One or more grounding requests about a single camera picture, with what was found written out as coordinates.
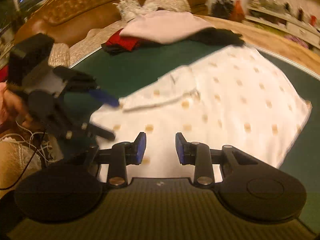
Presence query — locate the white polka dot garment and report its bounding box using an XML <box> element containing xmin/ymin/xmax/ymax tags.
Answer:
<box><xmin>90</xmin><ymin>46</ymin><xmax>312</xmax><ymax>178</ymax></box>

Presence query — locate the person left hand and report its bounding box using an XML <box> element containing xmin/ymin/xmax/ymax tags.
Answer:
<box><xmin>1</xmin><ymin>82</ymin><xmax>36</xmax><ymax>129</ymax></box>

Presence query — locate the beige lace sofa cover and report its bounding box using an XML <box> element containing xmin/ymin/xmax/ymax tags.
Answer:
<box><xmin>48</xmin><ymin>0</ymin><xmax>191</xmax><ymax>67</ymax></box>

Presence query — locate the red garment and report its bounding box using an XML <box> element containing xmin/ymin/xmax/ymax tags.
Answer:
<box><xmin>101</xmin><ymin>29</ymin><xmax>142</xmax><ymax>54</ymax></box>

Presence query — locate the brown leather sofa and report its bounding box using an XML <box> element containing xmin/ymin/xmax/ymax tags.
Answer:
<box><xmin>13</xmin><ymin>0</ymin><xmax>208</xmax><ymax>48</ymax></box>

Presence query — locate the white sneaker left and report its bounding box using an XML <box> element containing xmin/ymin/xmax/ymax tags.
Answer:
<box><xmin>112</xmin><ymin>0</ymin><xmax>144</xmax><ymax>23</ymax></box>

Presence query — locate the pink garment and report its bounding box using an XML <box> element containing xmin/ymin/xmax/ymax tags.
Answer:
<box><xmin>119</xmin><ymin>10</ymin><xmax>213</xmax><ymax>44</ymax></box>

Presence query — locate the black garment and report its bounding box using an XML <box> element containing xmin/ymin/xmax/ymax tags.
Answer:
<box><xmin>101</xmin><ymin>28</ymin><xmax>245</xmax><ymax>56</ymax></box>

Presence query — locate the orange plastic bag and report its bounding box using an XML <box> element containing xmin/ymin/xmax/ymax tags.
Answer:
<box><xmin>229</xmin><ymin>0</ymin><xmax>245</xmax><ymax>23</ymax></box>

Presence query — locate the black floor fan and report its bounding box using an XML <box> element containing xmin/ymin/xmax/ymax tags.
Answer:
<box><xmin>211</xmin><ymin>0</ymin><xmax>234</xmax><ymax>20</ymax></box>

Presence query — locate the white TV cabinet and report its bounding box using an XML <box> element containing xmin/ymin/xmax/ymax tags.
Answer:
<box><xmin>245</xmin><ymin>5</ymin><xmax>319</xmax><ymax>51</ymax></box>

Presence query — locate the white cable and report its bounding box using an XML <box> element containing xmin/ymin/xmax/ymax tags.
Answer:
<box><xmin>0</xmin><ymin>119</ymin><xmax>58</xmax><ymax>165</ymax></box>

